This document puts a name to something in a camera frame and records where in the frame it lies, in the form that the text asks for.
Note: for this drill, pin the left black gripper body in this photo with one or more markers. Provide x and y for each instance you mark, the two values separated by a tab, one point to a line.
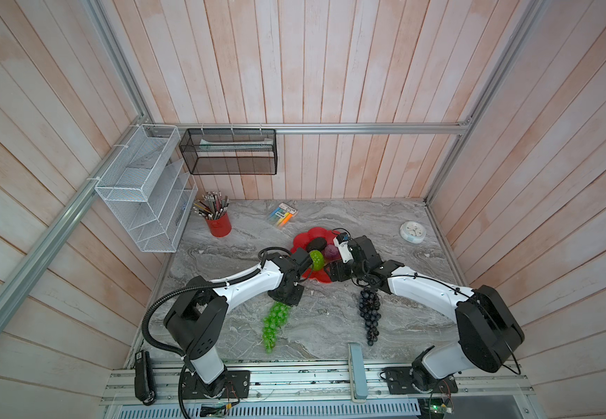
291	296

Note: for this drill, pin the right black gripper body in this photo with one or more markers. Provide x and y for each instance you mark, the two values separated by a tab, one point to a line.
360	271

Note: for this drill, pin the green textured fruit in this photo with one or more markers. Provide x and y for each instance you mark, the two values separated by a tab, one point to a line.
318	260

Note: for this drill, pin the purple round fruit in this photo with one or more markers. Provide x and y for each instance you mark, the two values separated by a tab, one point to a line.
331	253

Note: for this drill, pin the dark avocado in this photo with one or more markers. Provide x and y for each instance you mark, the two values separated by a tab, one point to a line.
317	244

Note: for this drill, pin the red flower-shaped fruit bowl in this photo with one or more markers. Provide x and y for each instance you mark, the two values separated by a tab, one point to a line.
302	240

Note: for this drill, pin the green grape bunch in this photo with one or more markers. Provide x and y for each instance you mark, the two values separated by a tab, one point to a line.
275	320

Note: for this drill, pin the dark purple grape bunch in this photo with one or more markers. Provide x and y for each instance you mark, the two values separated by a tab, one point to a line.
369	310

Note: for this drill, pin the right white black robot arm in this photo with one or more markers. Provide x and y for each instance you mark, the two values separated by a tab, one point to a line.
488	333

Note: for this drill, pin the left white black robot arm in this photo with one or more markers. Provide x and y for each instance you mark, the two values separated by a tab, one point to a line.
199	309

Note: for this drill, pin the colourful marker pack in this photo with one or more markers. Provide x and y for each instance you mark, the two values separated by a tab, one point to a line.
282	215

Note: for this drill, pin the red pencil cup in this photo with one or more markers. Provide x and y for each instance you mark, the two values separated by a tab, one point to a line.
220	227

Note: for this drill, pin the bundle of pencils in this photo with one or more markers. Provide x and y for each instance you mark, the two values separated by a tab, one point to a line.
211	206

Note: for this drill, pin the black handheld device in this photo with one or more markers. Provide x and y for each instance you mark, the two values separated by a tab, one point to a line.
144	383

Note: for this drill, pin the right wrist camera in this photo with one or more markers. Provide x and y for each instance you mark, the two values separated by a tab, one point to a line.
341	242

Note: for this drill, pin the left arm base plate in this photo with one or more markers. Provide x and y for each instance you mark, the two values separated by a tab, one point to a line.
231	384

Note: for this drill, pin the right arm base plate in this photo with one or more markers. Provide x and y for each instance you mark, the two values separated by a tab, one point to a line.
410	381

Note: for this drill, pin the grey upright bracket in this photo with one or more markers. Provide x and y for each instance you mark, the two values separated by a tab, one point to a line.
357	373

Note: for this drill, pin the black mesh wall basket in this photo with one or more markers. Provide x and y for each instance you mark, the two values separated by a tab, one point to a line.
230	151

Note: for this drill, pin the white wire mesh shelf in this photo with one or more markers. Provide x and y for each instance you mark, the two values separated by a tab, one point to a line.
148	190

